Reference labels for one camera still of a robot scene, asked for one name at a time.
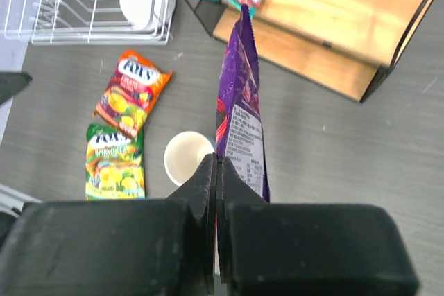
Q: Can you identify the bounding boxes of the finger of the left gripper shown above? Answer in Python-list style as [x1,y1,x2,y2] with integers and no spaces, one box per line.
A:
[0,71,32,105]

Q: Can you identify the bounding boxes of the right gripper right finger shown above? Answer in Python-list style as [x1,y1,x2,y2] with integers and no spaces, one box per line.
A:
[216,157,420,295]

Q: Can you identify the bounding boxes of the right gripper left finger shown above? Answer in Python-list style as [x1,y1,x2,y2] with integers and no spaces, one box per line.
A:
[1,154,216,295]

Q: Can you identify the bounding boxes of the light blue mug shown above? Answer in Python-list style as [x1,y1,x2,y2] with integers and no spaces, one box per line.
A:
[164,131,215,186]

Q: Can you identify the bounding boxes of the purple berries candy bag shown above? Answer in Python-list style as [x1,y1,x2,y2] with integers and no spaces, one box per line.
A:
[216,5,270,202]

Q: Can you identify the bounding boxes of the green spring tea candy bag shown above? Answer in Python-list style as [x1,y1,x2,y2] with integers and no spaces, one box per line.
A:
[85,123,146,200]

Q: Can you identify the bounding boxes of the orange fruits candy bag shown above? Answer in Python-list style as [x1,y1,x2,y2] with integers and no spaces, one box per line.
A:
[94,50,173,139]

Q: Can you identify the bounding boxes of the black wood two-tier shelf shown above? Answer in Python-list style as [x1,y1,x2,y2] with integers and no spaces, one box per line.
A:
[194,0,434,101]

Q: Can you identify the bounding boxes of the white ceramic bowl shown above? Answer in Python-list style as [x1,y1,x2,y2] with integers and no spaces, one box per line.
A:
[119,0,176,31]

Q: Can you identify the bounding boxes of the white wire dish rack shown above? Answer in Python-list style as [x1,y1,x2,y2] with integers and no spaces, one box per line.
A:
[1,0,172,45]

